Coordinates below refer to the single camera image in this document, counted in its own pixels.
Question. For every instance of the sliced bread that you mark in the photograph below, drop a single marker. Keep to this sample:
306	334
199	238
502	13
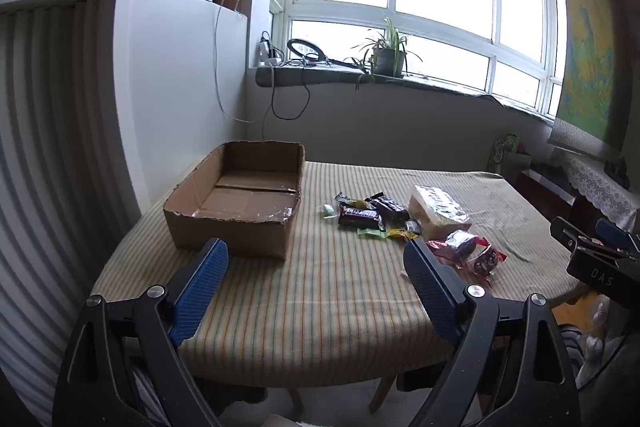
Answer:
435	212

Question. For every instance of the brown chocolate bar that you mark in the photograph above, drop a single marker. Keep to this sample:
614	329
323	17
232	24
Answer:
387	206
360	217

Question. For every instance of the potted spider plant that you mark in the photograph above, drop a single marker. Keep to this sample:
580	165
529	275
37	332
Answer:
385	59

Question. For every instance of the green printed bag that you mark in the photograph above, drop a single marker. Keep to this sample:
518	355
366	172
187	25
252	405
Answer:
507	152

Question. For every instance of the pale green round candy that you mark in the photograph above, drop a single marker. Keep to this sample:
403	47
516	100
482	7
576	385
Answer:
328	210

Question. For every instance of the grey windowsill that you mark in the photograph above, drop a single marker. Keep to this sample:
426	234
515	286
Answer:
325	77

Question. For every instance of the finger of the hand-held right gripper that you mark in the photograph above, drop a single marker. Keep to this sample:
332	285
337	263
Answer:
567	232
612	232

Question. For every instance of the striped tablecloth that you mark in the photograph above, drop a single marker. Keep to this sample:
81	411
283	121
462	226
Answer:
325	297

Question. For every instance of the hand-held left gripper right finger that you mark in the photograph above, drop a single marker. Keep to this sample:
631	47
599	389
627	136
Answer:
435	294

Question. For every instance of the white power strip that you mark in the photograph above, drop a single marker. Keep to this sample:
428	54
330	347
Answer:
267	52

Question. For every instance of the white lace cloth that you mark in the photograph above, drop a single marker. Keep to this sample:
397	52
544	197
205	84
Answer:
600	187

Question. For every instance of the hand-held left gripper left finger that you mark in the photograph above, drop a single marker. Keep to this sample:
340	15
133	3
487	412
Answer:
200	292

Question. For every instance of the yellow candy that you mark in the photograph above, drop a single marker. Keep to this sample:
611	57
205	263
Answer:
400	235

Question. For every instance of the dark wooden cabinet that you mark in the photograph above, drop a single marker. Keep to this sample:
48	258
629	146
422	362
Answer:
545	197

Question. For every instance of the cardboard box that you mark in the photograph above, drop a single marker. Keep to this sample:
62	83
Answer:
250	194

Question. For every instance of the small shiny candy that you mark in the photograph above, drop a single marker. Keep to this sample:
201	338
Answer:
414	227

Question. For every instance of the white ribbed panel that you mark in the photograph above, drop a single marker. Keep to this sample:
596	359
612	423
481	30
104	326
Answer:
40	132

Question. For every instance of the wall map poster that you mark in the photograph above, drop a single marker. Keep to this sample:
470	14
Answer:
590	57

